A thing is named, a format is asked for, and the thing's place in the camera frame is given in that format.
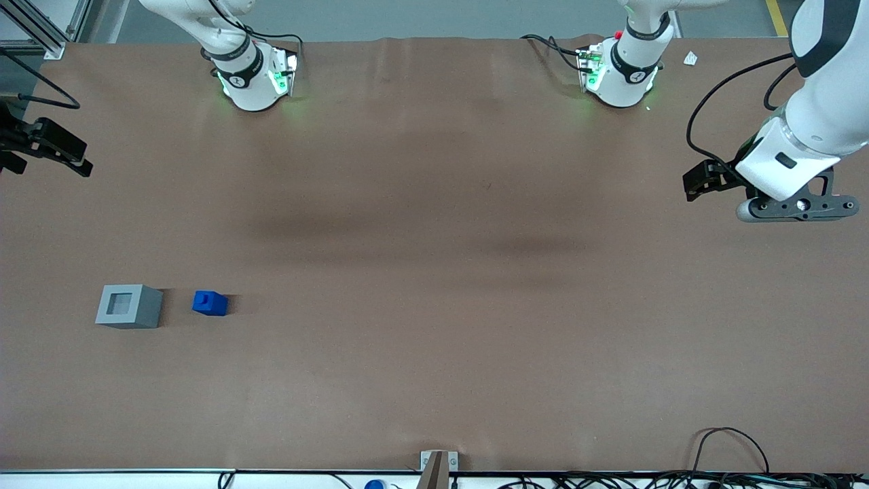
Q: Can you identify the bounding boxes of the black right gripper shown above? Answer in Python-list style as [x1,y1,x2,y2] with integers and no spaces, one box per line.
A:
[0,102,94,178]

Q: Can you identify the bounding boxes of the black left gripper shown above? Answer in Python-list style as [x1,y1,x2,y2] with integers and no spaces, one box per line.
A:
[682,159,747,203]

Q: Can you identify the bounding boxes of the blue plastic block part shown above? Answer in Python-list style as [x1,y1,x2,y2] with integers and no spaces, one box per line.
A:
[191,290,229,317]

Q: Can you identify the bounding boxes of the gray square hollow base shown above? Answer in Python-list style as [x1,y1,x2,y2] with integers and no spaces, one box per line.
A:
[95,284,164,330]

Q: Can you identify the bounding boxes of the brown table mat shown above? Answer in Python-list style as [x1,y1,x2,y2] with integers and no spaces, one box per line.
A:
[0,35,869,474]

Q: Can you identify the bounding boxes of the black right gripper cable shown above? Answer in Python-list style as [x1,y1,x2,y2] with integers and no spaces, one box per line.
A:
[0,48,81,111]

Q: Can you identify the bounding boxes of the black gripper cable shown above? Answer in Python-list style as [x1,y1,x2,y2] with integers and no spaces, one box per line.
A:
[0,48,81,111]
[686,53,815,179]

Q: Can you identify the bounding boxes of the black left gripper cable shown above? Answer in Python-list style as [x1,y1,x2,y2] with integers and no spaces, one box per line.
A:
[686,53,815,179]

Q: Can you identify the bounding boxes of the gray wrist camera mount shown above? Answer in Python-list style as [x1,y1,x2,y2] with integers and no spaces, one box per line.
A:
[736,168,860,223]

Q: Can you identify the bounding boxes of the aluminium frame profile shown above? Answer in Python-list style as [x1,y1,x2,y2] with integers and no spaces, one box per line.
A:
[0,0,94,60]

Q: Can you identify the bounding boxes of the black left arm base cable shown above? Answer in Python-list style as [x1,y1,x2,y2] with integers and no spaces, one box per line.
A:
[520,33,586,71]

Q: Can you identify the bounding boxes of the black arm base cable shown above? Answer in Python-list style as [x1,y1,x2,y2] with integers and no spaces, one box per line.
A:
[207,0,304,63]
[520,33,586,71]

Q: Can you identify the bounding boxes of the black looped cable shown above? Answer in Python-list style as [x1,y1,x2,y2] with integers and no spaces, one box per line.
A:
[690,427,771,476]

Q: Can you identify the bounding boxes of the black right arm base cable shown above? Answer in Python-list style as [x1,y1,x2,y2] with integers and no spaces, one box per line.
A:
[207,0,304,63]

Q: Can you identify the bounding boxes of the black cable bundle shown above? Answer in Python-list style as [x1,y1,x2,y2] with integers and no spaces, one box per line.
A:
[499,471,869,489]

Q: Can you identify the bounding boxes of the metal bracket with brown post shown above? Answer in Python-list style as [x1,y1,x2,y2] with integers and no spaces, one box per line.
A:
[415,450,460,489]

